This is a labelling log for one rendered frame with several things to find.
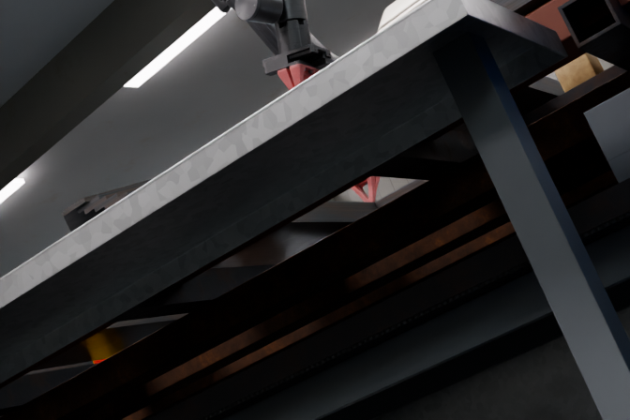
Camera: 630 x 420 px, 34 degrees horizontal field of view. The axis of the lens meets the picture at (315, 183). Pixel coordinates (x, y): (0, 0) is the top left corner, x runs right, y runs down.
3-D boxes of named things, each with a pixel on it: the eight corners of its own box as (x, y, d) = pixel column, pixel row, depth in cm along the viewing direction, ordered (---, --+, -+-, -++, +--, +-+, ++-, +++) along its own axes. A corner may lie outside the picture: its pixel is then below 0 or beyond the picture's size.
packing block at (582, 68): (597, 76, 142) (584, 51, 143) (564, 94, 144) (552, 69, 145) (609, 81, 147) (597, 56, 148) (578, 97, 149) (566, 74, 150)
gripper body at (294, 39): (312, 53, 171) (306, 11, 173) (262, 70, 177) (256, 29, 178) (333, 60, 177) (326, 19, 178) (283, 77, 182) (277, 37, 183)
